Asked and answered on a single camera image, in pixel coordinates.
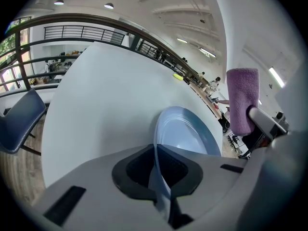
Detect purple cloth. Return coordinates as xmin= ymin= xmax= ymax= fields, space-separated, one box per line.
xmin=226 ymin=67 xmax=260 ymax=137

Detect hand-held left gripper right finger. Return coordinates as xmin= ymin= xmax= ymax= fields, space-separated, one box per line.
xmin=156 ymin=143 xmax=249 ymax=231

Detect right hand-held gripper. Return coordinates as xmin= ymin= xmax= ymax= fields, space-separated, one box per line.
xmin=247 ymin=105 xmax=293 ymax=141

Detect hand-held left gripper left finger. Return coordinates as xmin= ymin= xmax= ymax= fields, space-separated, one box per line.
xmin=42 ymin=143 xmax=174 ymax=231

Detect big blue plate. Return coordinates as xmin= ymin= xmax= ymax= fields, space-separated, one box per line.
xmin=148 ymin=106 xmax=222 ymax=223

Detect black balcony railing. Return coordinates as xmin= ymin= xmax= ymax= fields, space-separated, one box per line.
xmin=44 ymin=25 xmax=127 ymax=47

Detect blue chair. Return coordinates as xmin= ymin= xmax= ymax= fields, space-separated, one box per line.
xmin=0 ymin=88 xmax=47 ymax=156

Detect white square table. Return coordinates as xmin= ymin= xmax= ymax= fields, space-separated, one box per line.
xmin=42 ymin=41 xmax=223 ymax=189

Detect dark railing with wooden handrail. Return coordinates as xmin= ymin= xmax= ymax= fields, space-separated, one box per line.
xmin=0 ymin=13 xmax=210 ymax=98

